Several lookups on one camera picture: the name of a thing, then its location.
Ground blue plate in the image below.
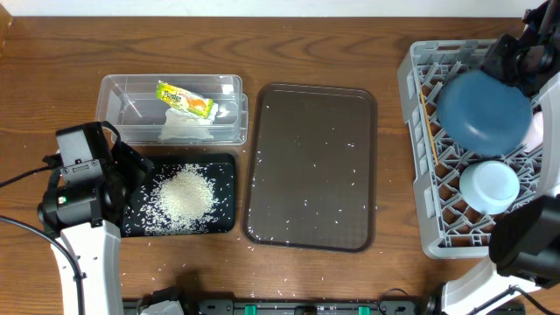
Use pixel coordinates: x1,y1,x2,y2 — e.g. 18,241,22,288
437,70,532,156

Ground white paper napkin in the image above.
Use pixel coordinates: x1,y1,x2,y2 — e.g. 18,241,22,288
158,108,218,141

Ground pink plastic cup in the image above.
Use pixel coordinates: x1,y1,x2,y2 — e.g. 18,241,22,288
522,112,543,153

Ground yellow green snack wrapper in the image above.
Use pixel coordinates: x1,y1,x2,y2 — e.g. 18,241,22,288
156,80,214,118

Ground wooden chopstick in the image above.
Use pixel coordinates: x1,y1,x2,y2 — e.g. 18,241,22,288
420,90,439,166

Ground light blue rice bowl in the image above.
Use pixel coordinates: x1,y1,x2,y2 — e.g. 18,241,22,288
459,161,521,215

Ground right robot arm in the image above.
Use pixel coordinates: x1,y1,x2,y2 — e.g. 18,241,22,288
424,0,559,314

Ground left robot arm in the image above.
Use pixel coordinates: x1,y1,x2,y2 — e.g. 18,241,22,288
38,121,153,314

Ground clear plastic waste bin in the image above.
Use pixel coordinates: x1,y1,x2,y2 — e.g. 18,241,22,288
96,74,249,146

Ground grey dishwasher rack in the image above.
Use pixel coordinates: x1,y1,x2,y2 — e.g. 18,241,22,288
397,39,559,259

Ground black rectangular bin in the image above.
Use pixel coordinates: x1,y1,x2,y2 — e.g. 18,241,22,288
121,153,236,237

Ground pile of white rice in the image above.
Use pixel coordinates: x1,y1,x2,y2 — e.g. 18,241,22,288
135,164,220,236

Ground dark brown serving tray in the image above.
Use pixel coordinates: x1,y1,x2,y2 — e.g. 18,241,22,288
241,83,377,253

